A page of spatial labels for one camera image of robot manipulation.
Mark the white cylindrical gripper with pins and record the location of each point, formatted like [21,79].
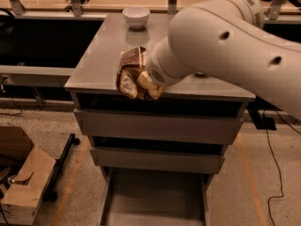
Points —
[155,72]

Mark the brown chip bag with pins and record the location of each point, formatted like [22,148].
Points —
[132,64]

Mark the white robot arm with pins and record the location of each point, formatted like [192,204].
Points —
[224,39]

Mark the grey top drawer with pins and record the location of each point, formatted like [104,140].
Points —
[211,130]

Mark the grey drawer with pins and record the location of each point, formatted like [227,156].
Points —
[211,130]
[152,160]

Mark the grey drawer cabinet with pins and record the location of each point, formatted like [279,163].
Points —
[93,86]

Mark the grey middle drawer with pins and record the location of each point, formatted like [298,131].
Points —
[152,160]

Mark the open bottom drawer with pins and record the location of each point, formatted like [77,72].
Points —
[137,197]

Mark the gold soda can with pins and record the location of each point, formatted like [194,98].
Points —
[200,75]

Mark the white bowl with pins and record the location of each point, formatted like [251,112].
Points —
[136,17]

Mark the black metal stand leg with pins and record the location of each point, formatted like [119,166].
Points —
[50,195]

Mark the cardboard box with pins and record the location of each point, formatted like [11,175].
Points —
[32,168]

